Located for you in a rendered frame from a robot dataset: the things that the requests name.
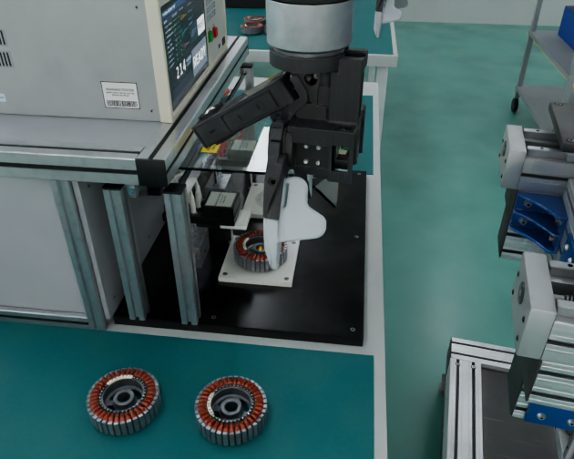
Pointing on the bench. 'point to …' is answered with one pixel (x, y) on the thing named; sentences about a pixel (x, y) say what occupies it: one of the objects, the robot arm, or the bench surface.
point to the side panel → (35, 255)
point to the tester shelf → (103, 138)
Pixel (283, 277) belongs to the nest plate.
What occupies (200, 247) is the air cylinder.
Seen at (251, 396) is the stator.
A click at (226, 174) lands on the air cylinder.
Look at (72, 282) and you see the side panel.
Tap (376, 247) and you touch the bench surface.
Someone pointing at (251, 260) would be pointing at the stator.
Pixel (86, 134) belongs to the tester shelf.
